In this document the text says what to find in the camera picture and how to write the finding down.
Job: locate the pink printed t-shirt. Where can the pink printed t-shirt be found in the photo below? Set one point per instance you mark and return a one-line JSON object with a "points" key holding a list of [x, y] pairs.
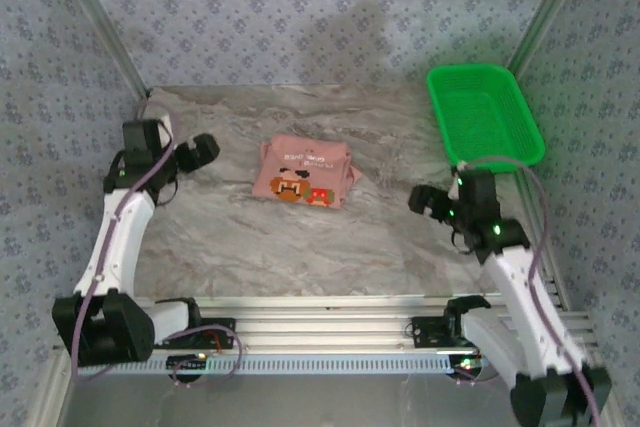
{"points": [[300, 172]]}

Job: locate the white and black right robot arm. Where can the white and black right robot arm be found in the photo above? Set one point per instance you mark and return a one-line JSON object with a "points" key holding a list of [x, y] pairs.
{"points": [[520, 292]]}

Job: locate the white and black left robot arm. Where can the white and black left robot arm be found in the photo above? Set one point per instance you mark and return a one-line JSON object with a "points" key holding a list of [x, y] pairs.
{"points": [[120, 242]]}

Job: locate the green plastic basket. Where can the green plastic basket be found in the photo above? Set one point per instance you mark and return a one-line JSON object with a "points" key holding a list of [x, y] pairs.
{"points": [[480, 112]]}

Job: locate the black controller board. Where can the black controller board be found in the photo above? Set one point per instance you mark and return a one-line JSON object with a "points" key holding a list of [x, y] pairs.
{"points": [[467, 363], [182, 362]]}

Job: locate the grey metal panel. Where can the grey metal panel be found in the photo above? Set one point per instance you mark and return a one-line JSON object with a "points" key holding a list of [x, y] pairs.
{"points": [[320, 402]]}

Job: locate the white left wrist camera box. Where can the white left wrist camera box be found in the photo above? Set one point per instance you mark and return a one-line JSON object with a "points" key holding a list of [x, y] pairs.
{"points": [[165, 129]]}

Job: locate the aluminium frame post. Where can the aluminium frame post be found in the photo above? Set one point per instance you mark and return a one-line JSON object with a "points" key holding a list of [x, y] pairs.
{"points": [[109, 27], [550, 7]]}

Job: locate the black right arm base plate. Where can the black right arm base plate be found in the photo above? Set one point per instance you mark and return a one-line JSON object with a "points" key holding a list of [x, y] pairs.
{"points": [[430, 337]]}

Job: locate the aluminium mounting rail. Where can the aluminium mounting rail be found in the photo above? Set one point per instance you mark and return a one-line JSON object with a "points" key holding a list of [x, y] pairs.
{"points": [[320, 327]]}

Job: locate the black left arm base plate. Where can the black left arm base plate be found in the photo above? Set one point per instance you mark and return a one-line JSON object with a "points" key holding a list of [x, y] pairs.
{"points": [[192, 342]]}

